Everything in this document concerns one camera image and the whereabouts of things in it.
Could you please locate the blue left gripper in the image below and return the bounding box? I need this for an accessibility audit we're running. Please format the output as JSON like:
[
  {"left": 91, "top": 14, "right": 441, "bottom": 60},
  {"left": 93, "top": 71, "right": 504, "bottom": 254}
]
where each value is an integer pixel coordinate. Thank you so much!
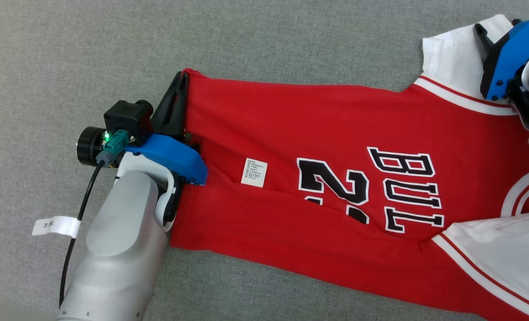
[{"left": 126, "top": 71, "right": 208, "bottom": 186}]

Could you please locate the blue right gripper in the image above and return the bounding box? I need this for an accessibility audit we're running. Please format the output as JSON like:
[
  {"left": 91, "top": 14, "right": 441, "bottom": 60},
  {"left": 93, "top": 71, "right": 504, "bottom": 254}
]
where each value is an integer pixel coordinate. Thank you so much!
[{"left": 473, "top": 16, "right": 529, "bottom": 101}]

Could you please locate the red jersey with white sleeves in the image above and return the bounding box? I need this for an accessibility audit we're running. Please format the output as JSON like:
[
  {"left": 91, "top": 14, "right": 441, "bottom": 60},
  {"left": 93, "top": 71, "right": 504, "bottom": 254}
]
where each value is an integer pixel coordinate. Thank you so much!
[{"left": 168, "top": 14, "right": 529, "bottom": 321}]

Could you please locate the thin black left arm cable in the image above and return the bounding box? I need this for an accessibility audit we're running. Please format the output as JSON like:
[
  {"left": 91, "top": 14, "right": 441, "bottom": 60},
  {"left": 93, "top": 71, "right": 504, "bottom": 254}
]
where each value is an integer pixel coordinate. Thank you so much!
[{"left": 58, "top": 160, "right": 107, "bottom": 309}]

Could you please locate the white cable label tag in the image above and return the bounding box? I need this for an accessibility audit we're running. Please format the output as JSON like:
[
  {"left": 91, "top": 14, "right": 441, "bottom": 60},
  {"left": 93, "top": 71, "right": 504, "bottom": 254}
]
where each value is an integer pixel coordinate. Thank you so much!
[{"left": 32, "top": 216, "right": 81, "bottom": 238}]

